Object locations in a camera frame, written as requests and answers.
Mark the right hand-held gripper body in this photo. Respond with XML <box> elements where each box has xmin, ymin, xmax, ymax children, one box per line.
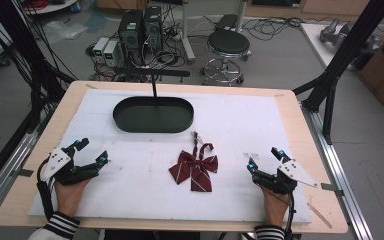
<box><xmin>252</xmin><ymin>158</ymin><xmax>319</xmax><ymax>196</ymax></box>

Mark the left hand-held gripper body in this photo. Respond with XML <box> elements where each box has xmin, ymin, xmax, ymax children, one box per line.
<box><xmin>41</xmin><ymin>146</ymin><xmax>100</xmax><ymax>187</ymax></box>

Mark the person's left hand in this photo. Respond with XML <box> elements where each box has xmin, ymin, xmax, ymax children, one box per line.
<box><xmin>53</xmin><ymin>178</ymin><xmax>91</xmax><ymax>218</ymax></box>

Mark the person's right hand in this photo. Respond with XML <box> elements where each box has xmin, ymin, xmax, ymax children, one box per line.
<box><xmin>261</xmin><ymin>186</ymin><xmax>291</xmax><ymax>228</ymax></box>

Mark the black tape strip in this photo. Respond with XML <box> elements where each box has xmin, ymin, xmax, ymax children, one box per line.
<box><xmin>320</xmin><ymin>182</ymin><xmax>345</xmax><ymax>198</ymax></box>
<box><xmin>15</xmin><ymin>167</ymin><xmax>35</xmax><ymax>178</ymax></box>

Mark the white foam mat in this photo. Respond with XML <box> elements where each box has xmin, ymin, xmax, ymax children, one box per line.
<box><xmin>27</xmin><ymin>87</ymin><xmax>315</xmax><ymax>225</ymax></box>

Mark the thin wooden stick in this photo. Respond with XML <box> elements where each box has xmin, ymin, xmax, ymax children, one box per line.
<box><xmin>306</xmin><ymin>201</ymin><xmax>334</xmax><ymax>230</ymax></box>

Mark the dark red striped bow tie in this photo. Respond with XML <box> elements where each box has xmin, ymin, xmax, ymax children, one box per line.
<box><xmin>168</xmin><ymin>131</ymin><xmax>220</xmax><ymax>194</ymax></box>

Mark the black oval tray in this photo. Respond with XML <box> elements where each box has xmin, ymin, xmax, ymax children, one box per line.
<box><xmin>112</xmin><ymin>95</ymin><xmax>195</xmax><ymax>135</ymax></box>

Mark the white power supply unit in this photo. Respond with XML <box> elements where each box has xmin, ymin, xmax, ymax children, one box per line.
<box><xmin>103</xmin><ymin>39</ymin><xmax>120</xmax><ymax>68</ymax></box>
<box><xmin>92</xmin><ymin>36</ymin><xmax>111</xmax><ymax>58</ymax></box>

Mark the black T-shaped stand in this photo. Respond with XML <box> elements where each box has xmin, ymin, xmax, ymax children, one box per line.
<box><xmin>112</xmin><ymin>66</ymin><xmax>192</xmax><ymax>99</ymax></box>

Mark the clear plastic bag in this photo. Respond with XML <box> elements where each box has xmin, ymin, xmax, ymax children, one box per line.
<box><xmin>42</xmin><ymin>19</ymin><xmax>90</xmax><ymax>44</ymax></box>

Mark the white low platform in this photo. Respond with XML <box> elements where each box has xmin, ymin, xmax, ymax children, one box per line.
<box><xmin>299</xmin><ymin>21</ymin><xmax>384</xmax><ymax>69</ymax></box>

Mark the large black computer tower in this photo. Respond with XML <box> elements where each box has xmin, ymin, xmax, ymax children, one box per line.
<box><xmin>117</xmin><ymin>8</ymin><xmax>145</xmax><ymax>66</ymax></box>

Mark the black round stool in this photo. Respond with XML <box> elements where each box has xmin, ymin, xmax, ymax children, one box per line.
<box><xmin>200</xmin><ymin>28</ymin><xmax>253</xmax><ymax>87</ymax></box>

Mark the slim black computer tower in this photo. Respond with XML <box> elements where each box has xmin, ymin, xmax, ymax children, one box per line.
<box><xmin>142</xmin><ymin>5</ymin><xmax>164</xmax><ymax>56</ymax></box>

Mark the black flat box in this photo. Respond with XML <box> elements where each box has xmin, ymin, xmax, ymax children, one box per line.
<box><xmin>214</xmin><ymin>13</ymin><xmax>240</xmax><ymax>32</ymax></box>

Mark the grey desk leg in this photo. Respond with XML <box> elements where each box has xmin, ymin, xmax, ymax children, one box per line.
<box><xmin>179</xmin><ymin>0</ymin><xmax>198</xmax><ymax>65</ymax></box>

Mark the aluminium rail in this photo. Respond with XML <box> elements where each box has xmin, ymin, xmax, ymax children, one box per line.
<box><xmin>0</xmin><ymin>109</ymin><xmax>56</xmax><ymax>228</ymax></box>
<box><xmin>300</xmin><ymin>101</ymin><xmax>376</xmax><ymax>240</ymax></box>

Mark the black metal frame stand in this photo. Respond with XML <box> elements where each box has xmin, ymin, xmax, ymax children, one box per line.
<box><xmin>0</xmin><ymin>0</ymin><xmax>78</xmax><ymax>134</ymax></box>
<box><xmin>292</xmin><ymin>0</ymin><xmax>384</xmax><ymax>146</ymax></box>

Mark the tangle of floor cables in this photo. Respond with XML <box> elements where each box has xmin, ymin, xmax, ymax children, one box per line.
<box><xmin>246</xmin><ymin>15</ymin><xmax>334</xmax><ymax>43</ymax></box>

